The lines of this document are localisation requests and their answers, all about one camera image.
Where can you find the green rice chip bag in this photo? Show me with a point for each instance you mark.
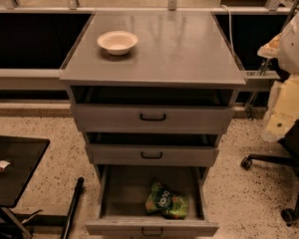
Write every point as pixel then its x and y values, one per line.
pixel 164 201

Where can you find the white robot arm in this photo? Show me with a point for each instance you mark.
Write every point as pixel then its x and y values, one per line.
pixel 283 104

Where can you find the grey drawer cabinet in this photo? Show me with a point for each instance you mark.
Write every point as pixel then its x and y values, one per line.
pixel 180 49

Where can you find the grey top drawer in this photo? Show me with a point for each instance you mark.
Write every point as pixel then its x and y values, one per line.
pixel 151 109

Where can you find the grey drawer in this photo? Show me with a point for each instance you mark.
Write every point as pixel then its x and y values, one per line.
pixel 121 209
pixel 151 109
pixel 168 149

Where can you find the grey middle drawer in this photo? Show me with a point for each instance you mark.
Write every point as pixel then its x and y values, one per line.
pixel 168 149

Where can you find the grey bottom drawer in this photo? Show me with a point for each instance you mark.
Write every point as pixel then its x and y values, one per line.
pixel 121 209

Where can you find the white paper bowl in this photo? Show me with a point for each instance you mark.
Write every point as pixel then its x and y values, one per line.
pixel 117 43

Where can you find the black small side table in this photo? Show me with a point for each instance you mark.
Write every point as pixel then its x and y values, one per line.
pixel 24 155

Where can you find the black pole on floor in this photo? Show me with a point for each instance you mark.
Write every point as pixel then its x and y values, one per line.
pixel 72 209

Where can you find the black office chair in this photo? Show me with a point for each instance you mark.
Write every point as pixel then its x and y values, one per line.
pixel 291 143

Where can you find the small white red tag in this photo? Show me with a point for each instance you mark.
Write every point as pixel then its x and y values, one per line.
pixel 4 164

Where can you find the metal diagonal rod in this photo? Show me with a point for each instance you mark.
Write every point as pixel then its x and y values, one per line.
pixel 260 83

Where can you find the grey metal rail frame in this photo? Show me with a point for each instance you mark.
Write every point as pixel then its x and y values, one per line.
pixel 30 79

